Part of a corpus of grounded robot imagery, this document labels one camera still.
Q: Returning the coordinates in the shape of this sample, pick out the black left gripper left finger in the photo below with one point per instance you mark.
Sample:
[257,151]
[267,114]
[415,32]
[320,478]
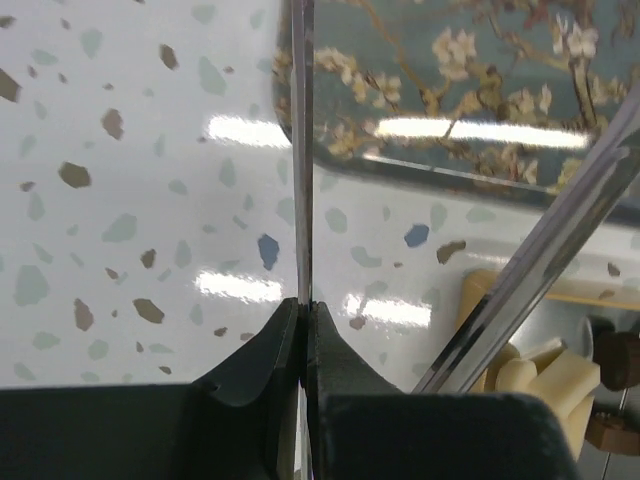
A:
[237,421]

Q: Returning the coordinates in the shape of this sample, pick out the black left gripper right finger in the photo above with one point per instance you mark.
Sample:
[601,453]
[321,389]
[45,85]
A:
[363,427]

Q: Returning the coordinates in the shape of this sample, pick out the metal tongs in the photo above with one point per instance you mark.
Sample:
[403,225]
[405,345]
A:
[607,171]

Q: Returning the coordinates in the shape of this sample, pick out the beige round chocolate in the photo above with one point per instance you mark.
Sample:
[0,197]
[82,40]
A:
[474,286]

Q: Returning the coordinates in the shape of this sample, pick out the white square chocolate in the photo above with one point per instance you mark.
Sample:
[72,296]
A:
[560,378]

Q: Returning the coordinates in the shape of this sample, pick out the dark chocolate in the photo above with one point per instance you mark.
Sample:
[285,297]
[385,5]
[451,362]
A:
[617,354]
[610,433]

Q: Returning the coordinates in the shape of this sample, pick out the gold tin box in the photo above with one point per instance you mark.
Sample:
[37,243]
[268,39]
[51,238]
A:
[575,313]

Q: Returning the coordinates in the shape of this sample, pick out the blue floral serving tray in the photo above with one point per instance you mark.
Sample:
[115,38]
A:
[499,99]

